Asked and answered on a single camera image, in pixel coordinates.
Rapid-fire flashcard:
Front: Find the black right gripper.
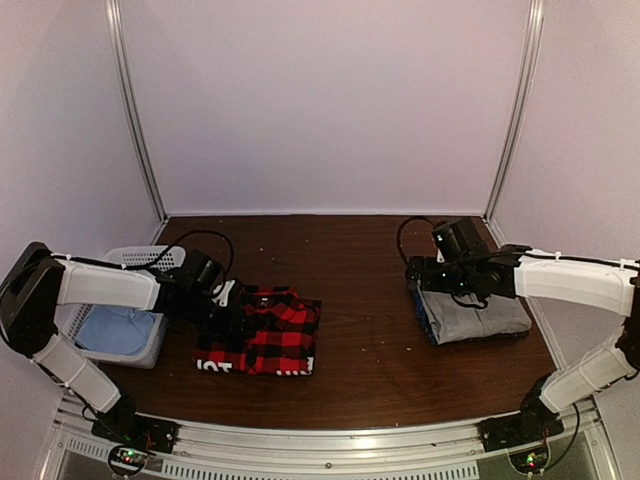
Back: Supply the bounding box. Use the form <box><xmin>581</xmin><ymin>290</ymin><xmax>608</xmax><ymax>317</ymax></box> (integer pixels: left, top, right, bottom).
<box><xmin>407</xmin><ymin>256</ymin><xmax>475</xmax><ymax>294</ymax></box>

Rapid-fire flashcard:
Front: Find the grey button shirt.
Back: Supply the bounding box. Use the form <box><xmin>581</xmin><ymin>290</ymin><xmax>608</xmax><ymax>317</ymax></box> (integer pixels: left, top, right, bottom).
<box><xmin>425</xmin><ymin>291</ymin><xmax>532</xmax><ymax>346</ymax></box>

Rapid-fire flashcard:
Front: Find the red black plaid shirt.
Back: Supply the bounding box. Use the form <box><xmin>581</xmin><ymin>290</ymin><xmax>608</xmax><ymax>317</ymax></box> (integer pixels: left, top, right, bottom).
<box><xmin>193</xmin><ymin>285</ymin><xmax>322</xmax><ymax>377</ymax></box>

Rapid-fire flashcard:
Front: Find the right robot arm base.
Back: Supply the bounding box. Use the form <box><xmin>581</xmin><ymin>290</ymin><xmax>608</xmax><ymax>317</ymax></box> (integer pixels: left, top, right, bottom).
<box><xmin>478</xmin><ymin>375</ymin><xmax>564</xmax><ymax>475</ymax></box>

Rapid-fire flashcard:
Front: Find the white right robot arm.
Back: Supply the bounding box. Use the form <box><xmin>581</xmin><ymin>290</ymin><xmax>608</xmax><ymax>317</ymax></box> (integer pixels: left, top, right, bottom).
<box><xmin>422</xmin><ymin>298</ymin><xmax>623</xmax><ymax>417</ymax></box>

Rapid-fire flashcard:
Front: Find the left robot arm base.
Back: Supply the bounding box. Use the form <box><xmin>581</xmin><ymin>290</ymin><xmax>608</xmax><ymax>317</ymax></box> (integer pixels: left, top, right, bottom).
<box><xmin>83</xmin><ymin>396</ymin><xmax>178</xmax><ymax>479</ymax></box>

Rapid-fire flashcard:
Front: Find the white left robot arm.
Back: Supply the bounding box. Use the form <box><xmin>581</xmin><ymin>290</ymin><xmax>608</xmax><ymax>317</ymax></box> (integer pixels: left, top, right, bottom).
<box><xmin>1</xmin><ymin>242</ymin><xmax>257</xmax><ymax>444</ymax></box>

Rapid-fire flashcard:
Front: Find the light blue folded shirt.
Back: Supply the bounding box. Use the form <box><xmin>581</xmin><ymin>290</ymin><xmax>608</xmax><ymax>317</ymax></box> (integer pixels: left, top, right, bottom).
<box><xmin>75</xmin><ymin>305</ymin><xmax>156</xmax><ymax>356</ymax></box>

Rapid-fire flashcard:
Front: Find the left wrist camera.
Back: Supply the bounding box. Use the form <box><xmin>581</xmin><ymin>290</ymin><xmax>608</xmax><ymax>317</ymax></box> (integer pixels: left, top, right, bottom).
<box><xmin>174</xmin><ymin>250</ymin><xmax>241</xmax><ymax>307</ymax></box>

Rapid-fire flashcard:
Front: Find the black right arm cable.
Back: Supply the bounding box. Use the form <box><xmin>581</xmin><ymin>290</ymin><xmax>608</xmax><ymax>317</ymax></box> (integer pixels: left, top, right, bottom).
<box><xmin>397</xmin><ymin>215</ymin><xmax>640</xmax><ymax>311</ymax></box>

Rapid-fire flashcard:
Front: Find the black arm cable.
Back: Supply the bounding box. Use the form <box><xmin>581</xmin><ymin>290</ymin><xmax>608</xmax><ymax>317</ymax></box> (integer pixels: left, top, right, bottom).
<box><xmin>397</xmin><ymin>215</ymin><xmax>640</xmax><ymax>311</ymax></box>
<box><xmin>149</xmin><ymin>229</ymin><xmax>236</xmax><ymax>286</ymax></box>

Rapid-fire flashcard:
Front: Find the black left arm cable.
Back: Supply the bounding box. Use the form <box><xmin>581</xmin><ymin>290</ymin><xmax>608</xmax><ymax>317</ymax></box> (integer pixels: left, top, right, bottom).
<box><xmin>149</xmin><ymin>229</ymin><xmax>236</xmax><ymax>286</ymax></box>

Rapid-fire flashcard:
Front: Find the aluminium front rail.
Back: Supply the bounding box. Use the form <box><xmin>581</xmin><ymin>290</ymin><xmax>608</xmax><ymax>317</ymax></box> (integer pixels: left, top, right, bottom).
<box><xmin>35</xmin><ymin>395</ymin><xmax>620</xmax><ymax>479</ymax></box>

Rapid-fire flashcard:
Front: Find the aluminium corner post right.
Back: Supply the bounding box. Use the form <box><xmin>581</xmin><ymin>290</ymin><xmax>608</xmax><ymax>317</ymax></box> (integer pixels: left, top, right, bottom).
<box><xmin>483</xmin><ymin>0</ymin><xmax>545</xmax><ymax>223</ymax></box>

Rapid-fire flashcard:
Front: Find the aluminium corner post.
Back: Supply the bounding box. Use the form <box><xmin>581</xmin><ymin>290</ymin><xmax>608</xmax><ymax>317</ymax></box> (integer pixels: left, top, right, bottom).
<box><xmin>105</xmin><ymin>0</ymin><xmax>168</xmax><ymax>222</ymax></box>
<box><xmin>483</xmin><ymin>0</ymin><xmax>545</xmax><ymax>223</ymax></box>

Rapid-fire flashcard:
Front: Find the aluminium corner post left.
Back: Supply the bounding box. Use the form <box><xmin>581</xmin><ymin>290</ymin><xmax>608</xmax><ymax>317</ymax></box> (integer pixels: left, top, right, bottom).
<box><xmin>105</xmin><ymin>0</ymin><xmax>168</xmax><ymax>222</ymax></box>

